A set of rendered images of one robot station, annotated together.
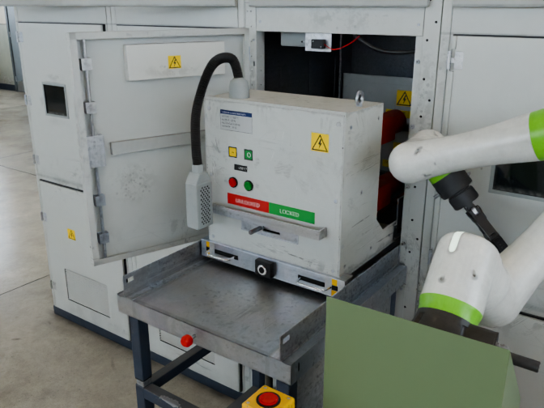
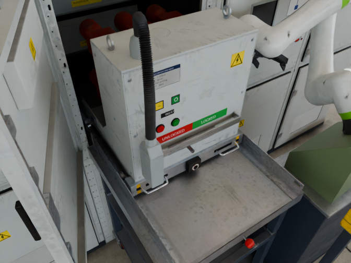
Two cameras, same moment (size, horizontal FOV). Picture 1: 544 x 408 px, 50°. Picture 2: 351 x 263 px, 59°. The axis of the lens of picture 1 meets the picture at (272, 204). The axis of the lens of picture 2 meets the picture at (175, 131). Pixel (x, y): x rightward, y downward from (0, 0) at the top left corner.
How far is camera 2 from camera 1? 1.62 m
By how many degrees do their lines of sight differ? 62
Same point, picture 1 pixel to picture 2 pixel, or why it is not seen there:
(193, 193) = (161, 160)
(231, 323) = (246, 208)
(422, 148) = (290, 32)
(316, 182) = (231, 87)
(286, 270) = (206, 154)
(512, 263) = (330, 70)
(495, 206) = not seen: hidden behind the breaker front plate
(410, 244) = not seen: hidden behind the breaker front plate
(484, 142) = (320, 14)
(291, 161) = (213, 83)
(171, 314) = (221, 244)
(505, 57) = not seen: outside the picture
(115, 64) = (7, 98)
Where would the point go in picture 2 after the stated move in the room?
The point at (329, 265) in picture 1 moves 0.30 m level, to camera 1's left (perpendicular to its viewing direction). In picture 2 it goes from (232, 131) to (211, 184)
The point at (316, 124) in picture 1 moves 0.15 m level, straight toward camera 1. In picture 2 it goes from (236, 46) to (283, 57)
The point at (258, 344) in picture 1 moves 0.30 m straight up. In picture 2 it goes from (277, 201) to (300, 145)
